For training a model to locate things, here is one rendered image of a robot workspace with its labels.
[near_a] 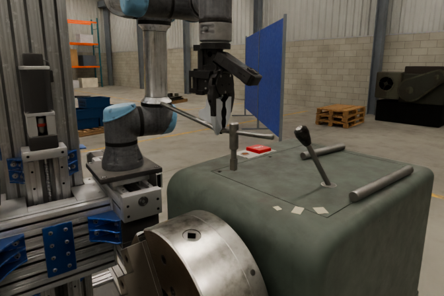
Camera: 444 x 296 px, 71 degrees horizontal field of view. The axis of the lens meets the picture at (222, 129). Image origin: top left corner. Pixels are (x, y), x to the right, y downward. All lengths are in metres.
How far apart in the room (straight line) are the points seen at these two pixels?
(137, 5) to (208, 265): 0.55
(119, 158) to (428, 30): 10.08
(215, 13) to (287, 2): 12.23
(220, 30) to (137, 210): 0.66
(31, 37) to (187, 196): 0.80
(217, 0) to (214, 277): 0.54
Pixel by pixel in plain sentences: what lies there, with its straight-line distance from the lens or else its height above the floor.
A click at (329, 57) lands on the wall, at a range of 11.70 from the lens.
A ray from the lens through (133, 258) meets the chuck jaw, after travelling 0.65.
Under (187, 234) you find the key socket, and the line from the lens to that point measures 0.60.
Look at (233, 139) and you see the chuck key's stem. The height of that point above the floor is 1.36.
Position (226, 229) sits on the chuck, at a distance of 0.62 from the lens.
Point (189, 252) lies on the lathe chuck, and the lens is 0.57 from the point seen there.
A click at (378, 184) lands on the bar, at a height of 1.27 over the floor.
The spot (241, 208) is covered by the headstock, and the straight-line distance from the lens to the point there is 0.67.
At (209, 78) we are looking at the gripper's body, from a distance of 0.71.
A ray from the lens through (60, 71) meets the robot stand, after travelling 1.29.
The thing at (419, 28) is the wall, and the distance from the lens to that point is 10.77.
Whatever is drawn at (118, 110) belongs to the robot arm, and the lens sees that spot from 1.15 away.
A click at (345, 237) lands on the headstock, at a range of 0.62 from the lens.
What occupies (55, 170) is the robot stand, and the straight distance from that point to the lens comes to 1.26.
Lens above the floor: 1.54
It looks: 12 degrees down
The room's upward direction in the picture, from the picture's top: straight up
